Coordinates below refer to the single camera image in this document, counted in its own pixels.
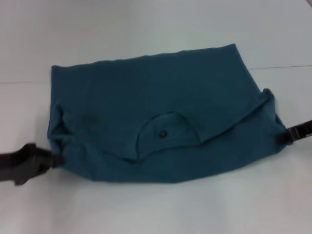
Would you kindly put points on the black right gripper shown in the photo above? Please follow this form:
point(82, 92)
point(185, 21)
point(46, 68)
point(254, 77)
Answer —
point(303, 130)

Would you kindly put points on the teal t-shirt with FREE print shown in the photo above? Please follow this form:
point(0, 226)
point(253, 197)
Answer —
point(158, 109)

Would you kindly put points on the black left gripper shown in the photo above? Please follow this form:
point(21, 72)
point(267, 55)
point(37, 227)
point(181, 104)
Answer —
point(22, 163)

